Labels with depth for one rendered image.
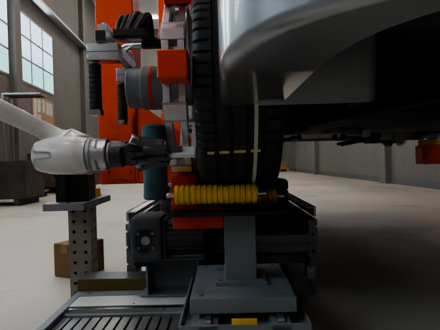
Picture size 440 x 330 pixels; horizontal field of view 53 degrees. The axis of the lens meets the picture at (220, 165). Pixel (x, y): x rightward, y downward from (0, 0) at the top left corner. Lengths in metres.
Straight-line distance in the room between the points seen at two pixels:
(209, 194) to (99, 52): 0.51
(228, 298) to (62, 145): 0.62
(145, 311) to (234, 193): 0.64
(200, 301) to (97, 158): 0.49
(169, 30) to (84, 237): 1.19
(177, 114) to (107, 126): 0.79
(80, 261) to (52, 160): 0.96
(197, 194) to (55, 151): 0.41
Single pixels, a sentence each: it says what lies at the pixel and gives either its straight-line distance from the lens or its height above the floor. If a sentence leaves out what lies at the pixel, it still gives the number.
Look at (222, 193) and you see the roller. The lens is 1.30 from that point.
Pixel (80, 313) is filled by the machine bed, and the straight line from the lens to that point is 1.78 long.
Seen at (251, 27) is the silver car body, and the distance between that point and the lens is 0.57.
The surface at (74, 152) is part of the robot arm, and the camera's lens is 1.25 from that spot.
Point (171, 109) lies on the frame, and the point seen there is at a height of 0.75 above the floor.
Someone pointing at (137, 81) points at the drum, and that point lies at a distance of 1.43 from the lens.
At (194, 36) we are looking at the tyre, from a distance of 1.17.
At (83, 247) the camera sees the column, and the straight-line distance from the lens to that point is 2.14.
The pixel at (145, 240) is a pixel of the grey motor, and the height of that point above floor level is 0.32.
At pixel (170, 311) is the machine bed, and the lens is 1.71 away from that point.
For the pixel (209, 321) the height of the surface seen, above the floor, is 0.17.
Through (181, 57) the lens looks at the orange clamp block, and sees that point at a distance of 1.12.
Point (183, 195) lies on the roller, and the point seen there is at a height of 0.51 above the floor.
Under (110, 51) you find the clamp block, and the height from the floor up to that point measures 0.92.
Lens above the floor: 0.62
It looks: 1 degrees down
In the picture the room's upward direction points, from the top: 2 degrees counter-clockwise
